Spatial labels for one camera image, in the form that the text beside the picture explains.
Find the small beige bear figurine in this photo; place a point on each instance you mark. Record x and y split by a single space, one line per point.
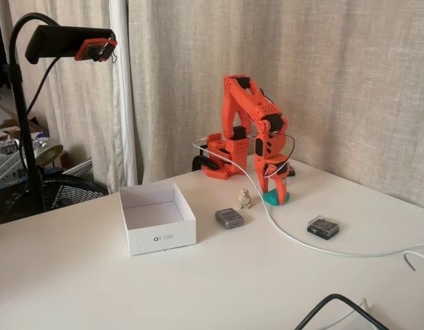
245 199

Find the orange camera module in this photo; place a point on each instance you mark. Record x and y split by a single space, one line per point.
95 51

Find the small black clear-lid box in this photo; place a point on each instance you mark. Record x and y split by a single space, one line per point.
323 227
291 172

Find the camera on black stand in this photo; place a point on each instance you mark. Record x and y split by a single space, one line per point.
84 113

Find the silver metal bowl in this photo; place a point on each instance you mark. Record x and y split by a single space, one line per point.
48 153

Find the black gooseneck stand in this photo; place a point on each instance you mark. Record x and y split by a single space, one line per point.
24 113

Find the white cardboard box bin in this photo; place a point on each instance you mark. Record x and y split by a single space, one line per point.
161 237

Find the grey square block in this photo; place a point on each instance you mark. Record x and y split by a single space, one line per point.
230 219

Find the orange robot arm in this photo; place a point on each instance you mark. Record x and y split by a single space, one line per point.
246 99

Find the green cube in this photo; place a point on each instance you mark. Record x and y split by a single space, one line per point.
270 198

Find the black clamp holder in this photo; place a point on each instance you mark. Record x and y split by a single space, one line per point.
60 39

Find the brown cardboard box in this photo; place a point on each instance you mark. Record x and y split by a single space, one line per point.
9 118

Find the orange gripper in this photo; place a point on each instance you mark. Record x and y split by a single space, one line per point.
273 170

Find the black table clamp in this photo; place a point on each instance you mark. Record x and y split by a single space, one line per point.
201 161

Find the black floor fan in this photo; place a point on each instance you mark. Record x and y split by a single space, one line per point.
67 192

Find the wide beige curtain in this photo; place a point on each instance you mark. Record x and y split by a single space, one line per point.
301 68

